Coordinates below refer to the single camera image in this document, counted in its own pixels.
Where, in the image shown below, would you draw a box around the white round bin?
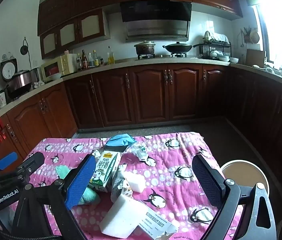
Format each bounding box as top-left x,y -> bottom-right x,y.
220,159 -> 269,194

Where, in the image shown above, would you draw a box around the black steel range hood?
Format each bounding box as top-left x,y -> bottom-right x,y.
120,1 -> 192,43

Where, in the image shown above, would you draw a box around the wooden base cabinets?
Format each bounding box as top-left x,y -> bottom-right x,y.
0,64 -> 282,170

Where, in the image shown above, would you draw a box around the cream microwave oven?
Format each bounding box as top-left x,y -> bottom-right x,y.
41,54 -> 78,82

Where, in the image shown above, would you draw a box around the black wok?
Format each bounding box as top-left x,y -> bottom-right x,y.
162,42 -> 204,55

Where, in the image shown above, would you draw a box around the silver rice cooker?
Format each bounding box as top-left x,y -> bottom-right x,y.
7,70 -> 33,98

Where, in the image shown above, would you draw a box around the steel canister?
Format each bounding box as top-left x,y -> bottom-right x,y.
30,68 -> 40,84

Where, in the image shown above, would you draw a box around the black hanging ladle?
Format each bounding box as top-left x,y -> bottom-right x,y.
20,37 -> 30,55

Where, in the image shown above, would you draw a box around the blue plastic packet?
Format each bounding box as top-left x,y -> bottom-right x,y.
105,134 -> 137,153

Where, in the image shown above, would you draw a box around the small white foam block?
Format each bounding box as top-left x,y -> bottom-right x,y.
123,171 -> 146,193

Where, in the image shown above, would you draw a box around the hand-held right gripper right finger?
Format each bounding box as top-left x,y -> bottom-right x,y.
192,154 -> 278,240

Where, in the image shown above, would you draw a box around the hanging utensil holder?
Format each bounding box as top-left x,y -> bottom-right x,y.
241,26 -> 260,44

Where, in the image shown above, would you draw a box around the teal cloth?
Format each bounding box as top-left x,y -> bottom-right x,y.
55,165 -> 101,205

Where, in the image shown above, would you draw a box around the wooden wall cabinets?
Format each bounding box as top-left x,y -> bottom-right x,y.
37,0 -> 243,59

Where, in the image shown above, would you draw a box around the wooden cutting board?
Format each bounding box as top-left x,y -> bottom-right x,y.
245,49 -> 265,67

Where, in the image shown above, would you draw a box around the white dial kitchen scale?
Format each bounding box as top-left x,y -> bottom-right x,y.
0,58 -> 18,82

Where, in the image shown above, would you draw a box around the dark cooking pot with lid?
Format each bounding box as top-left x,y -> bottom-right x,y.
134,41 -> 156,57

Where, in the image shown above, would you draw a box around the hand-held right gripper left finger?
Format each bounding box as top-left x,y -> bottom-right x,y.
11,154 -> 97,240

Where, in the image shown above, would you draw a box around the pink penguin print blanket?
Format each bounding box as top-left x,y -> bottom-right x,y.
22,132 -> 244,240

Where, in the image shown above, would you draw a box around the green white milk carton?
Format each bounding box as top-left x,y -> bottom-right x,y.
88,150 -> 121,193

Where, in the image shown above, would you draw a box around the white printed milk pouch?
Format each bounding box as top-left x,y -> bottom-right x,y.
110,164 -> 133,202

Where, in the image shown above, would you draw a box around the torn white tablet box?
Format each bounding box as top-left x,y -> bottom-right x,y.
131,200 -> 178,240

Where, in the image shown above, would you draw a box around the gas stove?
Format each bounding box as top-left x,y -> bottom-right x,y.
137,53 -> 189,60

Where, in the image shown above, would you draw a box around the black dish rack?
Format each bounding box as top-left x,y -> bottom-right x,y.
200,31 -> 231,60

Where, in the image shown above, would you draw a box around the large white foam block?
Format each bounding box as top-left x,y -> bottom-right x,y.
100,194 -> 146,238

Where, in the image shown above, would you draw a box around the yellow cooking oil bottle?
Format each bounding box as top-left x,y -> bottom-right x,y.
107,46 -> 115,65

